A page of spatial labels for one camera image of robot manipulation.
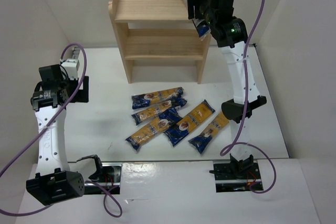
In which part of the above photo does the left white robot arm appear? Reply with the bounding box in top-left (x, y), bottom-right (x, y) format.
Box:
top-left (26, 59), bottom-right (89, 206)

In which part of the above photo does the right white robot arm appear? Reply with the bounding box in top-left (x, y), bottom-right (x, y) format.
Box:
top-left (187, 0), bottom-right (267, 175)

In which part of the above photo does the wooden three-tier shelf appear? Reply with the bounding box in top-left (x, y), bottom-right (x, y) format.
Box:
top-left (108, 0), bottom-right (211, 83)

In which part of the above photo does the top spaghetti bag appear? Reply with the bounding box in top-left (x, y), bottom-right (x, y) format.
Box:
top-left (131, 87), bottom-right (184, 110)

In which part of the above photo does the front left spaghetti bag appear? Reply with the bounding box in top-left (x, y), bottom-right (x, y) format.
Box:
top-left (125, 107), bottom-right (182, 152)

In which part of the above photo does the middle spaghetti bag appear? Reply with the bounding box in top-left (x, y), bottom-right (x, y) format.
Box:
top-left (164, 100), bottom-right (215, 147)

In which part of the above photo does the far right spaghetti bag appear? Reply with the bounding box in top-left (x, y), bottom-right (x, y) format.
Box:
top-left (188, 111), bottom-right (229, 155)

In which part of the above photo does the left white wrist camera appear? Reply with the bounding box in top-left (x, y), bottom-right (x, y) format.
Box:
top-left (60, 58), bottom-right (80, 80)

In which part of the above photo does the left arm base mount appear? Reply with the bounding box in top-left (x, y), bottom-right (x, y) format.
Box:
top-left (69, 160), bottom-right (122, 195)

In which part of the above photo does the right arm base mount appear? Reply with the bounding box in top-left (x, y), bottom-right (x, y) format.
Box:
top-left (209, 161), bottom-right (264, 193)

